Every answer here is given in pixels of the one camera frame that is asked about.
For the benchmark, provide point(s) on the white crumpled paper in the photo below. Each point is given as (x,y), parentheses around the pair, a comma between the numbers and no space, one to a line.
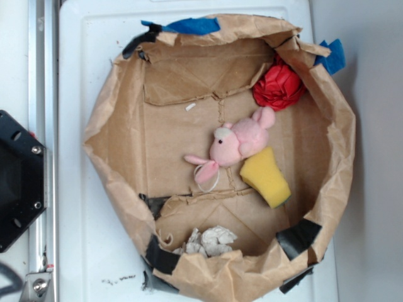
(212,242)

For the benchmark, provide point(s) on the aluminium frame rail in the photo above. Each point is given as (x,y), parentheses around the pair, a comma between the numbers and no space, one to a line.
(43,88)

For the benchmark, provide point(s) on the blue tape strip top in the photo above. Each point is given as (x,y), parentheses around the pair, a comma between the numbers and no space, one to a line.
(190,26)

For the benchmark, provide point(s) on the red crumpled paper ball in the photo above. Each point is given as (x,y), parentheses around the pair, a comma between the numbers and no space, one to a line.
(280,87)

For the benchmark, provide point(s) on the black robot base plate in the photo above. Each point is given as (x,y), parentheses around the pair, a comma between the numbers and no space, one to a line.
(22,180)

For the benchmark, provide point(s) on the brown paper bag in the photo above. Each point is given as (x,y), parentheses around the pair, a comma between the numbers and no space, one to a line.
(139,133)

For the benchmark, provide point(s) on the metal corner bracket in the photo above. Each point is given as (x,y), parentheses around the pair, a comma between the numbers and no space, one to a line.
(38,287)

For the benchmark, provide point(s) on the blue tape piece right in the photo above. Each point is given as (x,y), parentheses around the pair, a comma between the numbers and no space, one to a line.
(335,61)

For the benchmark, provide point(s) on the small white paper scrap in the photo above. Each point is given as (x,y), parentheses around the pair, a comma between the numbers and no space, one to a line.
(189,107)

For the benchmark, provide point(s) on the yellow sponge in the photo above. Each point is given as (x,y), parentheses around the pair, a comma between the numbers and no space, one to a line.
(261,172)

